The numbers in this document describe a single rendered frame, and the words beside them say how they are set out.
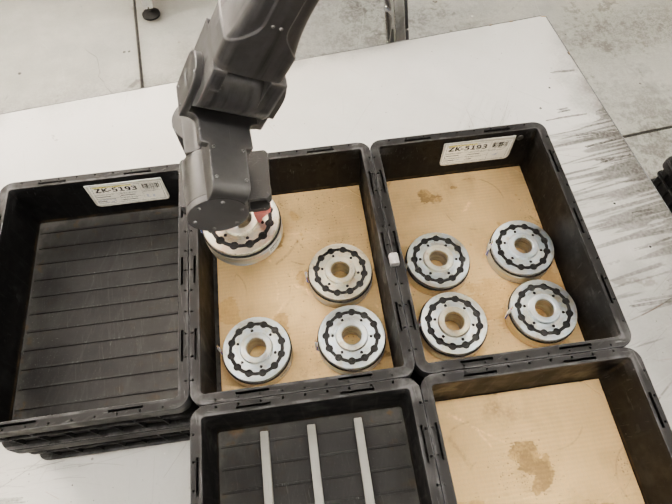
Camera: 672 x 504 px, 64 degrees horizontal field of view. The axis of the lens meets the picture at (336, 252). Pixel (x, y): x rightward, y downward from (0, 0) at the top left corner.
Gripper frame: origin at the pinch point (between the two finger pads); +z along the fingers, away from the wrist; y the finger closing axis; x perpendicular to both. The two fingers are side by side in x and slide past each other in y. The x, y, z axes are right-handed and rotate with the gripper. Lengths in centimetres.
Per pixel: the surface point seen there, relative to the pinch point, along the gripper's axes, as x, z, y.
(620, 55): 123, 113, 146
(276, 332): -9.9, 18.6, 1.7
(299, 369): -15.3, 21.2, 4.5
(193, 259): 0.7, 11.7, -9.0
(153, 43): 158, 111, -51
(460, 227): 6.0, 22.7, 34.4
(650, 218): 10, 37, 77
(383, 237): 0.8, 12.4, 19.5
